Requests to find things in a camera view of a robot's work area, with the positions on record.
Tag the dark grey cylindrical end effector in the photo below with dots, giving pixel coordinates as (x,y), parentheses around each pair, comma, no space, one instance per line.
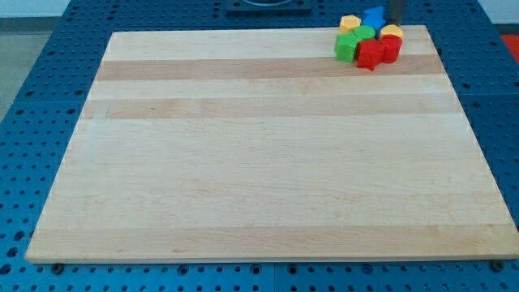
(394,11)

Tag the yellow cylinder block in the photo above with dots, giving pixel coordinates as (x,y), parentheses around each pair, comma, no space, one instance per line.
(391,30)

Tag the blue star block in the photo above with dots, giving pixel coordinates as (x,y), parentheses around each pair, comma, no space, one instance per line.
(374,17)

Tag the red cylinder block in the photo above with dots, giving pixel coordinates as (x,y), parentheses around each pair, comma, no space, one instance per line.
(392,46)

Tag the green cylinder block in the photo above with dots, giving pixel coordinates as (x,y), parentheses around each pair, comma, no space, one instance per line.
(365,33)

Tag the yellow hexagon block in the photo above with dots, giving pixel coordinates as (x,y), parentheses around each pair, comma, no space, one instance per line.
(349,23)

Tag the red star block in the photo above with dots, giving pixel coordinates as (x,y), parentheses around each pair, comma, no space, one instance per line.
(369,54)

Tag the green cube block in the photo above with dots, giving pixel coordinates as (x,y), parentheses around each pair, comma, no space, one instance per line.
(346,46)

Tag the large wooden board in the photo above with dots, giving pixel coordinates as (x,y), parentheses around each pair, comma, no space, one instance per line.
(259,146)

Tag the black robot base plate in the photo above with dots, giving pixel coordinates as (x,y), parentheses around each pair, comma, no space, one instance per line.
(267,6)

